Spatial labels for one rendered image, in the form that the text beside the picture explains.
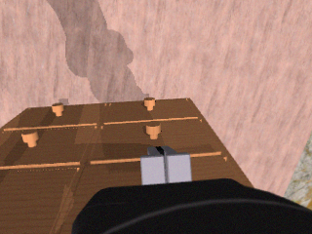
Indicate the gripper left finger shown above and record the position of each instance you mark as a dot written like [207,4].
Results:
[153,166]

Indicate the small brown wooden chest of drawers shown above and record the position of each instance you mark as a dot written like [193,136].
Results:
[90,151]

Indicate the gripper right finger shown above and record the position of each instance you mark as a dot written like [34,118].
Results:
[177,165]

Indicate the brown wooden drawer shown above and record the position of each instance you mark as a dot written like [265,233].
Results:
[58,116]
[44,148]
[149,110]
[31,201]
[95,178]
[126,143]

